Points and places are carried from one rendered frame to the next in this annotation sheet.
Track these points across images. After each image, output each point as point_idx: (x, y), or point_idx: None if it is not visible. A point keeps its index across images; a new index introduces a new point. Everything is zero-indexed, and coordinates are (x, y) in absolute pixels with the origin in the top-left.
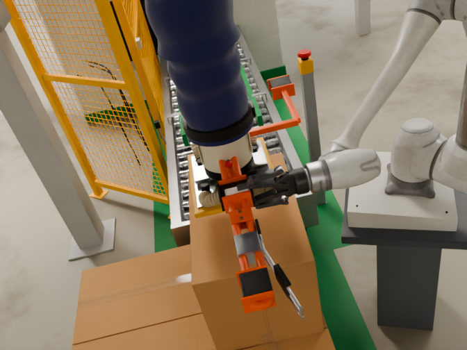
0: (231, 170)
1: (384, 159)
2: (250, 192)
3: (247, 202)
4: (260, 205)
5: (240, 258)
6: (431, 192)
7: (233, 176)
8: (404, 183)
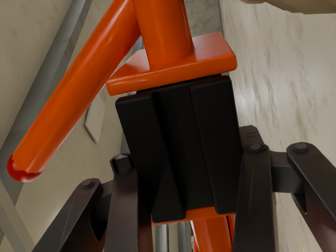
0: (58, 147)
1: None
2: (154, 224)
3: (193, 227)
4: (299, 209)
5: None
6: None
7: (119, 57)
8: None
